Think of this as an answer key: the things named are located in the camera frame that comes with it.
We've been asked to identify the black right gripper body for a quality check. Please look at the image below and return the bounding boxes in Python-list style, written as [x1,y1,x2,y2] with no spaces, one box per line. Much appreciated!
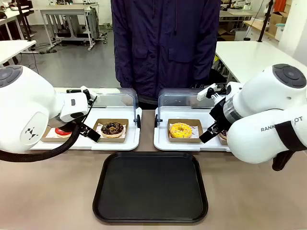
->
[209,96,232,126]

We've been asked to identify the white display case base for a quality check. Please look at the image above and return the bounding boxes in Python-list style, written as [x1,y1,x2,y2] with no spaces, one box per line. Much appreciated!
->
[153,107,231,152]
[30,106,143,151]

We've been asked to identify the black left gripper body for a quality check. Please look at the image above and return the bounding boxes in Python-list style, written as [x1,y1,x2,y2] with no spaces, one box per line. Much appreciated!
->
[56,118,75,132]

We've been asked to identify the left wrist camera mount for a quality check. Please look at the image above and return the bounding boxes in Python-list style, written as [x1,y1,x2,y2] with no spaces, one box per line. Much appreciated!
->
[66,85,97,106]

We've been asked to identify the person in navy jacket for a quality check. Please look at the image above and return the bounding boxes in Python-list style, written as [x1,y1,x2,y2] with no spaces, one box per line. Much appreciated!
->
[110,0,222,110]

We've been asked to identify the grey height-adjustable desk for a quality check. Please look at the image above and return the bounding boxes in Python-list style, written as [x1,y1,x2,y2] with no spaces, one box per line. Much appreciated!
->
[39,4,97,51]

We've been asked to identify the black strap on arm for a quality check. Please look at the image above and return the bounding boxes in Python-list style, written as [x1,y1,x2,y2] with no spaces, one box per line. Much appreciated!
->
[272,121,307,172]

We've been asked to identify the black braided cable sleeve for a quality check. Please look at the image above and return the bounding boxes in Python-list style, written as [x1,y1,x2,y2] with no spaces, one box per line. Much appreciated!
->
[0,121,80,164]

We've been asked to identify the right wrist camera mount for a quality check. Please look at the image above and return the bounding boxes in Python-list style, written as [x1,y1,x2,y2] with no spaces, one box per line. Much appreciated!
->
[196,82,228,102]

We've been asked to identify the white side table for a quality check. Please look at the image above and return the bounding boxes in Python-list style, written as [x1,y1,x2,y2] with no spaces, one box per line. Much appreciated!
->
[0,40,37,67]

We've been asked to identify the black plastic serving tray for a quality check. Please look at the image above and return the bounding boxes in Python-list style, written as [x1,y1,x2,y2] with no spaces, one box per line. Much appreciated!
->
[92,151,209,224]

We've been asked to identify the yellow sprinkled donut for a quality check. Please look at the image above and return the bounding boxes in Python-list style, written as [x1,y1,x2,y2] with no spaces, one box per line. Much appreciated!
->
[169,122,193,139]

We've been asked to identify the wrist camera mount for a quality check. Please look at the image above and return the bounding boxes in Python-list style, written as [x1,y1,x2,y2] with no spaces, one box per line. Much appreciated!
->
[66,85,97,106]
[196,82,228,102]

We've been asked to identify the red glazed donut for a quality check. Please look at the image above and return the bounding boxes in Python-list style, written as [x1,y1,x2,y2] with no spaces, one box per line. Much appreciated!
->
[55,127,73,139]

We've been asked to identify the brown cardboard box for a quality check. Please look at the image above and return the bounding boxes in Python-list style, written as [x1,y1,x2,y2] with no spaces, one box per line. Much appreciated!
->
[268,11,289,35]

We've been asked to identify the thin black camera cable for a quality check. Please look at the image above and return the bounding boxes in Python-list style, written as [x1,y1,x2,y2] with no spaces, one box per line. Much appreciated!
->
[81,95,98,126]

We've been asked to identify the large white table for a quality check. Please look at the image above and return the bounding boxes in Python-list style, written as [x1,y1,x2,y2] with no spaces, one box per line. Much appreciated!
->
[214,41,307,85]

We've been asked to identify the chocolate glazed donut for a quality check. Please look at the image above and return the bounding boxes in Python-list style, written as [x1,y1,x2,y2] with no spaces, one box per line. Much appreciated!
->
[100,121,126,139]

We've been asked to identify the clear display case lid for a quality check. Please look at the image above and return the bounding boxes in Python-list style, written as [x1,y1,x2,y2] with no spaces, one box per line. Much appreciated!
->
[54,87,142,128]
[154,87,218,128]

